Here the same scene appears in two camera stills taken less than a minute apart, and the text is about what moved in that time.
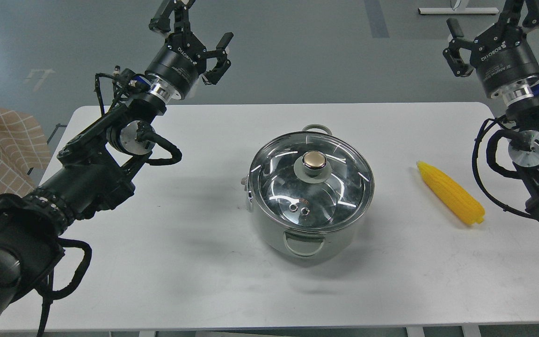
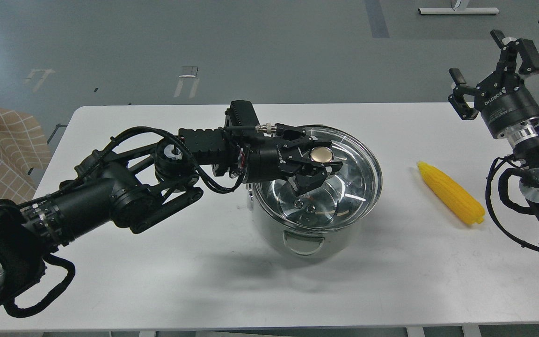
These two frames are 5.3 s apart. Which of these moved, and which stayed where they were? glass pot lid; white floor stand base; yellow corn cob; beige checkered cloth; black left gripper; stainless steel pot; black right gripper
Moved: glass pot lid; black left gripper; black right gripper
Stayed: stainless steel pot; beige checkered cloth; yellow corn cob; white floor stand base
